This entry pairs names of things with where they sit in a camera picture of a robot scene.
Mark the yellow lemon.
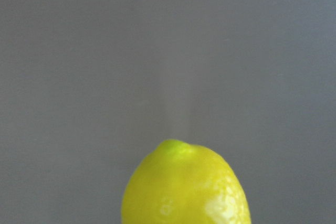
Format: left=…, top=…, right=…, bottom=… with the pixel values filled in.
left=121, top=140, right=251, bottom=223

